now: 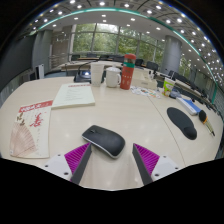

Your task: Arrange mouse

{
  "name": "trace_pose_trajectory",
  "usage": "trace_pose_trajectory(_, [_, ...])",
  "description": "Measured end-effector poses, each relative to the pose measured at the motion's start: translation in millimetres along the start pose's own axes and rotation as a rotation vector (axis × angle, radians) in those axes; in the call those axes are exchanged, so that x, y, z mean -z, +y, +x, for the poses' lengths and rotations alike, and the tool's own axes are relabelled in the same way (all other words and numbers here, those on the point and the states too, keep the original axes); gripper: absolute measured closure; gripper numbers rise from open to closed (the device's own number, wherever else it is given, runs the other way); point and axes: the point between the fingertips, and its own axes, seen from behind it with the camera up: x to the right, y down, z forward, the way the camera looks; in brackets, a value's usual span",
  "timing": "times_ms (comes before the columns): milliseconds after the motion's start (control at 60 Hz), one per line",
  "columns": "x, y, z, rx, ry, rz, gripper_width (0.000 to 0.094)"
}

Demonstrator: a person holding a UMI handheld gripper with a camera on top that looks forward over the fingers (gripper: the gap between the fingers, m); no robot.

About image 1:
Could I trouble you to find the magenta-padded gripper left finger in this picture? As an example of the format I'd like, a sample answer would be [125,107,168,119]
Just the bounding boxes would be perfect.
[43,142,93,185]

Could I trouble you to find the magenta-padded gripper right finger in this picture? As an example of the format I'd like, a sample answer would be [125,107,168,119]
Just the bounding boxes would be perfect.
[132,143,181,186]

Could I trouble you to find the black computer mouse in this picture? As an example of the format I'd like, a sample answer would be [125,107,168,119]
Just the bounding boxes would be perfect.
[81,124,127,159]

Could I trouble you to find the black mouse pad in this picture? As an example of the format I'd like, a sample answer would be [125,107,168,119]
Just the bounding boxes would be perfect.
[166,106,198,141]

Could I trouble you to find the red and white poster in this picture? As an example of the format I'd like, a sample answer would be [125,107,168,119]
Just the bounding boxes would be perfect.
[8,99,54,159]

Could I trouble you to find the white paper booklet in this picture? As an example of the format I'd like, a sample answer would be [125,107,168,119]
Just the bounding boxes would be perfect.
[51,82,96,110]

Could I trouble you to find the colourful sticker sheet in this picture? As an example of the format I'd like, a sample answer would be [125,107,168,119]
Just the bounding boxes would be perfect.
[129,85,162,100]

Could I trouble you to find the blue and white book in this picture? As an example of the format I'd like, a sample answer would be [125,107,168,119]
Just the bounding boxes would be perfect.
[175,96,202,116]

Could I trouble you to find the black conference microphone unit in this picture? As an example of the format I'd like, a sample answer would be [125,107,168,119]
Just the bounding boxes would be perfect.
[73,70,93,84]
[169,88,183,100]

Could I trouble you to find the green drink cup with straw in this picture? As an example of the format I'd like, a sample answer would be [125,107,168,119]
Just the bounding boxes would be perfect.
[162,77,176,98]

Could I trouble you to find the white cardboard box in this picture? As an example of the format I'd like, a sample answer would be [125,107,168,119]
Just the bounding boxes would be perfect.
[132,68,158,90]

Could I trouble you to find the white mug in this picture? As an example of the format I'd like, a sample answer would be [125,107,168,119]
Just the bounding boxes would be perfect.
[105,66,122,89]

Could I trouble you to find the red bottle with green band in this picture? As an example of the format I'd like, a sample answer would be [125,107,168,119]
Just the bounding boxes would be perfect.
[119,53,137,91]

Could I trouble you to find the row of dark office chairs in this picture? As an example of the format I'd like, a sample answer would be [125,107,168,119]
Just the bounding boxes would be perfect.
[71,53,204,93]

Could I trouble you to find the ceiling spotlights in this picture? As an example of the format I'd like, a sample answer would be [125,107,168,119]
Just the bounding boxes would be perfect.
[26,0,224,81]

